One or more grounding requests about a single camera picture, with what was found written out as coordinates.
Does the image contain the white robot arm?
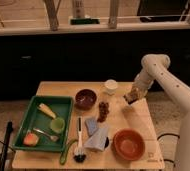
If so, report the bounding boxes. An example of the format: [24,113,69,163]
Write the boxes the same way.
[126,54,190,171]

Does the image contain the purple bowl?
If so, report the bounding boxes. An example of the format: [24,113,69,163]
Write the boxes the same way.
[75,89,97,110]

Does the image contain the orange bowl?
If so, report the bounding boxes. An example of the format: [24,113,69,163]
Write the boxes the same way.
[113,129,145,161]

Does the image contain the white cup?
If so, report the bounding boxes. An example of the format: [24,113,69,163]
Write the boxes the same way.
[104,79,118,95]

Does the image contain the dark red grapes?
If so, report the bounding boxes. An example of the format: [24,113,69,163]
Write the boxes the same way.
[97,102,109,122]

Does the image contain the blue sponge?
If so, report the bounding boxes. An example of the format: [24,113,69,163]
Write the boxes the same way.
[85,117,98,136]

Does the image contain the grey blue cloth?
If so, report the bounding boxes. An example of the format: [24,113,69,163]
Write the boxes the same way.
[84,126,109,151]

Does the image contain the green plastic tray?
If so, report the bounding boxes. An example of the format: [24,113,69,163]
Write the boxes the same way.
[13,96,73,152]

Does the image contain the black box background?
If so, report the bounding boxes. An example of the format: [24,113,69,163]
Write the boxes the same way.
[137,0,188,22]

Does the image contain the green cup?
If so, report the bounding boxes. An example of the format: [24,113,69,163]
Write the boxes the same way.
[50,117,65,134]

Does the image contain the wooden table leg right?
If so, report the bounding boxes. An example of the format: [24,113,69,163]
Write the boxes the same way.
[108,0,119,29]

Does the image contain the wooden table leg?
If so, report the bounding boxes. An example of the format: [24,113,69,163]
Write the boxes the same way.
[108,0,119,29]
[43,0,59,31]

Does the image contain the yellow corn cob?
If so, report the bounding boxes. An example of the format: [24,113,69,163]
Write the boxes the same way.
[38,103,56,119]

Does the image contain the metal spoon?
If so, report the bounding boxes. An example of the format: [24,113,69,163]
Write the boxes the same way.
[33,128,59,142]

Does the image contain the red yellow apple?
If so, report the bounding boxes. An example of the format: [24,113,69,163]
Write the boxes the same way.
[23,133,39,146]

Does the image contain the wooden table leg left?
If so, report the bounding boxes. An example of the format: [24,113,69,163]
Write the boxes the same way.
[43,0,59,31]

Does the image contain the black pole stand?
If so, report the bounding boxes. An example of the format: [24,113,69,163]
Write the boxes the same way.
[0,121,13,171]

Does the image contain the black cable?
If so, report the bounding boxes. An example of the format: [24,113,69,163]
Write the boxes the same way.
[156,132,181,168]

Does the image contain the green base white post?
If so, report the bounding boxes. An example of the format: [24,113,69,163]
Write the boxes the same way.
[69,0,101,26]

